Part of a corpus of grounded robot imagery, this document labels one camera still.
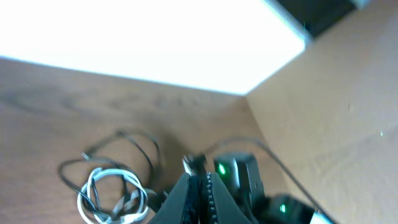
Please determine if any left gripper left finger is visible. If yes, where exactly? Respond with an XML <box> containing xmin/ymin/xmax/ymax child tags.
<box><xmin>148</xmin><ymin>173</ymin><xmax>190</xmax><ymax>224</ymax></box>

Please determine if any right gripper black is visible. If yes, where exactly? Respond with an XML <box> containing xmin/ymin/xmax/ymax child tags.
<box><xmin>214</xmin><ymin>152</ymin><xmax>264</xmax><ymax>210</ymax></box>

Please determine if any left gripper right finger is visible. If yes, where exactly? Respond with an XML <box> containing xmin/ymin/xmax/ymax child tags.
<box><xmin>205</xmin><ymin>172</ymin><xmax>251</xmax><ymax>224</ymax></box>

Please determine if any white usb cable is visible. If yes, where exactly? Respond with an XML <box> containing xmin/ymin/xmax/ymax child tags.
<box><xmin>76</xmin><ymin>167</ymin><xmax>158</xmax><ymax>224</ymax></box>

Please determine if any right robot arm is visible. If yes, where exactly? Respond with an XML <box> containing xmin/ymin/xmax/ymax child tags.
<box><xmin>214</xmin><ymin>152</ymin><xmax>333</xmax><ymax>224</ymax></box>

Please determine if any black usb cable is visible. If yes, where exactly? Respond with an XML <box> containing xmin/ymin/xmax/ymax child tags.
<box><xmin>58</xmin><ymin>129</ymin><xmax>162</xmax><ymax>218</ymax></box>

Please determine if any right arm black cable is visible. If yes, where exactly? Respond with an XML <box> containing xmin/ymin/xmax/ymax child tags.
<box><xmin>203</xmin><ymin>136</ymin><xmax>340</xmax><ymax>224</ymax></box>

